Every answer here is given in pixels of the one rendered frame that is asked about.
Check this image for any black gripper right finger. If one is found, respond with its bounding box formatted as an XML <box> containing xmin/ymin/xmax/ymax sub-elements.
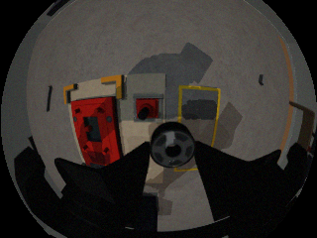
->
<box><xmin>194</xmin><ymin>140</ymin><xmax>281</xmax><ymax>221</ymax></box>

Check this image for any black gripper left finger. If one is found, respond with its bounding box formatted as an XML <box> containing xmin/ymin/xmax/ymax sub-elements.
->
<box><xmin>54</xmin><ymin>142</ymin><xmax>151</xmax><ymax>229</ymax></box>

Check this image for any black wheel with grey hub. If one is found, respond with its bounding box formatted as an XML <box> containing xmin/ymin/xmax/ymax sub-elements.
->
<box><xmin>150</xmin><ymin>122</ymin><xmax>197</xmax><ymax>168</ymax></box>

